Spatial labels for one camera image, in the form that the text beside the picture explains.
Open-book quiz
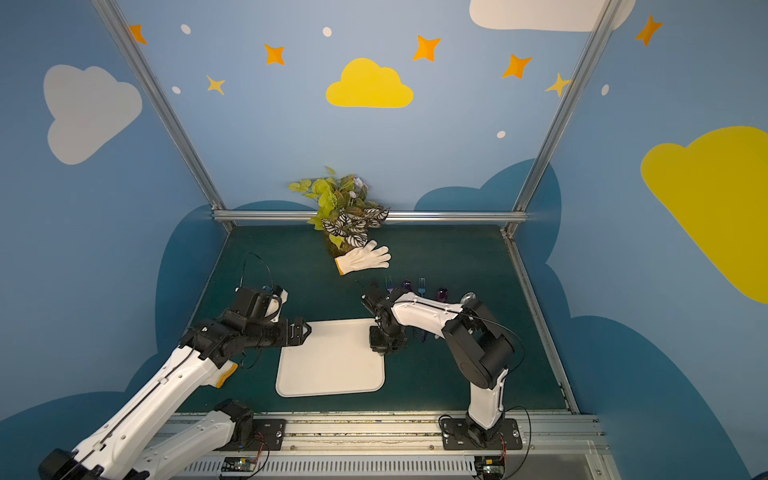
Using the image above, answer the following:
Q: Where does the silver spoon pink handle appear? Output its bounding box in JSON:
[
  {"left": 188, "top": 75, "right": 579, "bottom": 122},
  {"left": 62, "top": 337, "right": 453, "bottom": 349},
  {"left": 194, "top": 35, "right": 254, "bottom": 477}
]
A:
[{"left": 460, "top": 292, "right": 477, "bottom": 306}]

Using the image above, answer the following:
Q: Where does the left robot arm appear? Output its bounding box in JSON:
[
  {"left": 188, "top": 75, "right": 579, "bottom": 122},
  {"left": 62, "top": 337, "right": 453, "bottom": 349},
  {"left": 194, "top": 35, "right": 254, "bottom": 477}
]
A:
[{"left": 38, "top": 287, "right": 312, "bottom": 479}]

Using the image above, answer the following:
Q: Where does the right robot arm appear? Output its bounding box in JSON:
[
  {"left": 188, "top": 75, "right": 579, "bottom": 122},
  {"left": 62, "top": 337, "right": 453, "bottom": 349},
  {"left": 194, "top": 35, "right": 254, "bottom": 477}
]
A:
[{"left": 362, "top": 287, "right": 524, "bottom": 444}]

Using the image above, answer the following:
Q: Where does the white tray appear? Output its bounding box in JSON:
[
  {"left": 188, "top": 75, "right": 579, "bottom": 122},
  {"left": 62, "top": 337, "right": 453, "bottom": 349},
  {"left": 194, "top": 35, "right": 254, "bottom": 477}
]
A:
[{"left": 275, "top": 319, "right": 385, "bottom": 398}]

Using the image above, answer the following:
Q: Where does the white work glove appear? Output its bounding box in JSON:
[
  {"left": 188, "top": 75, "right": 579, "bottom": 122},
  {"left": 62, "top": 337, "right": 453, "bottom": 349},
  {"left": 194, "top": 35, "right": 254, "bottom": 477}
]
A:
[{"left": 335, "top": 240, "right": 391, "bottom": 276}]

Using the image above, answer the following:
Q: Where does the potted artificial plant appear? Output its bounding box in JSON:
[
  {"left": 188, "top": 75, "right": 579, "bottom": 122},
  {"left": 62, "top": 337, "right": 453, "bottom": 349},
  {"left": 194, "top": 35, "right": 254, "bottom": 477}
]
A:
[{"left": 288, "top": 167, "right": 390, "bottom": 257}]

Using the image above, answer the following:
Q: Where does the left controller board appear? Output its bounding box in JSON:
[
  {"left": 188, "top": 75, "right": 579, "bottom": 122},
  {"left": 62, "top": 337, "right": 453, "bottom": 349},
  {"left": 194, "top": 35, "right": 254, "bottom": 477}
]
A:
[{"left": 220, "top": 457, "right": 260, "bottom": 476}]

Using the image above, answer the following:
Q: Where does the controller board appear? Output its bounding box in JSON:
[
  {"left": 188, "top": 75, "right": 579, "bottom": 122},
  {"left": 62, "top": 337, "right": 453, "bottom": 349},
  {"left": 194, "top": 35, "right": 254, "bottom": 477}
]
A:
[
  {"left": 474, "top": 456, "right": 506, "bottom": 480},
  {"left": 220, "top": 457, "right": 260, "bottom": 476}
]

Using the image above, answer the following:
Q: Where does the right controller board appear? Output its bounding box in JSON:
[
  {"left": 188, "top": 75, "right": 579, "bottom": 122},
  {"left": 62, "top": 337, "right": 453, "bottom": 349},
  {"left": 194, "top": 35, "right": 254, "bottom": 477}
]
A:
[{"left": 474, "top": 456, "right": 506, "bottom": 480}]

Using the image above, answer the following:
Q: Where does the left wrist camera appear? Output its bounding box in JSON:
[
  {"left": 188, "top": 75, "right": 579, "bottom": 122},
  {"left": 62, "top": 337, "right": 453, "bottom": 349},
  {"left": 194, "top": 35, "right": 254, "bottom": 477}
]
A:
[{"left": 261, "top": 287, "right": 288, "bottom": 322}]

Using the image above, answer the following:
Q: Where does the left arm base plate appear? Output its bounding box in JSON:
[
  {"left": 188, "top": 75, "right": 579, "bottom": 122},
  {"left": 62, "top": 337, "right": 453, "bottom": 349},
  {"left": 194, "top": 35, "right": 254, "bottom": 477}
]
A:
[{"left": 219, "top": 418, "right": 286, "bottom": 451}]

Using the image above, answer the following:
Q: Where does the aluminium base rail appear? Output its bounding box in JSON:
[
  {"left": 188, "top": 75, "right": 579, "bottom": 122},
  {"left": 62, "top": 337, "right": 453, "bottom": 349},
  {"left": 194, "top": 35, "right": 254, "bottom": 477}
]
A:
[{"left": 254, "top": 407, "right": 611, "bottom": 455}]

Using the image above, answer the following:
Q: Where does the horizontal aluminium frame rail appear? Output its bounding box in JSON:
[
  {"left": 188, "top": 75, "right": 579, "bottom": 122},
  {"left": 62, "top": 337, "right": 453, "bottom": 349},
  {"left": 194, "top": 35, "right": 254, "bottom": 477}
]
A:
[{"left": 212, "top": 210, "right": 527, "bottom": 224}]

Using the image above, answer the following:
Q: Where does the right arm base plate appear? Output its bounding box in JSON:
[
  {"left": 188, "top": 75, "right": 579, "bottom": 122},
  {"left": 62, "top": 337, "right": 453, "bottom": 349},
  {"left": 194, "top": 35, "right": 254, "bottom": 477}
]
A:
[{"left": 438, "top": 415, "right": 523, "bottom": 451}]

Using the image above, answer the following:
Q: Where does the right aluminium corner post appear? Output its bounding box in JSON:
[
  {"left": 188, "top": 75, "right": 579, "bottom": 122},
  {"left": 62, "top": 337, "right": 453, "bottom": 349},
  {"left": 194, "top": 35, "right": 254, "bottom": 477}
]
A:
[{"left": 504, "top": 0, "right": 624, "bottom": 239}]

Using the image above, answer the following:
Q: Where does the aluminium corner post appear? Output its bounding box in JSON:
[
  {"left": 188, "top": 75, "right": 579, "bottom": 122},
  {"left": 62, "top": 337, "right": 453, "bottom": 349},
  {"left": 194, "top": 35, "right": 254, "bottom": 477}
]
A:
[
  {"left": 504, "top": 0, "right": 624, "bottom": 239},
  {"left": 92, "top": 0, "right": 226, "bottom": 220}
]

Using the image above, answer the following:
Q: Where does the right table edge rail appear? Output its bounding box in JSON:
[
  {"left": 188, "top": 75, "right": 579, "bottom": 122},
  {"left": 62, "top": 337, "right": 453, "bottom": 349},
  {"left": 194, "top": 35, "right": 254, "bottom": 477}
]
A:
[{"left": 501, "top": 228, "right": 581, "bottom": 415}]

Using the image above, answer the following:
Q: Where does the left aluminium corner post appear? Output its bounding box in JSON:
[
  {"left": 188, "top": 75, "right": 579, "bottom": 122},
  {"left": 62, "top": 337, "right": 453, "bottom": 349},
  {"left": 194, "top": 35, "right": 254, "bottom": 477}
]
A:
[{"left": 92, "top": 0, "right": 226, "bottom": 220}]

